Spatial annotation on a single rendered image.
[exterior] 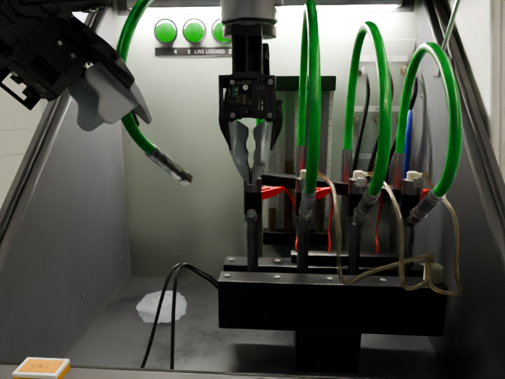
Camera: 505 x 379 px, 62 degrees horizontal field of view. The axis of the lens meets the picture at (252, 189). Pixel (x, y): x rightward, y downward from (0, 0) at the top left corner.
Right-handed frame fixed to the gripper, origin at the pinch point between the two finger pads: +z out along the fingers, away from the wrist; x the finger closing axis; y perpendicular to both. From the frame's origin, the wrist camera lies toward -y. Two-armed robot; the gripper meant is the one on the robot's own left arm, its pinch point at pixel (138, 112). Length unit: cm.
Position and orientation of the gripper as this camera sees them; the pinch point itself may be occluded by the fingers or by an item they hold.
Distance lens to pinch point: 54.1
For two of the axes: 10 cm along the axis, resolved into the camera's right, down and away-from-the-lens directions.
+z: 5.7, 5.9, 5.8
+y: -3.4, 8.1, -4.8
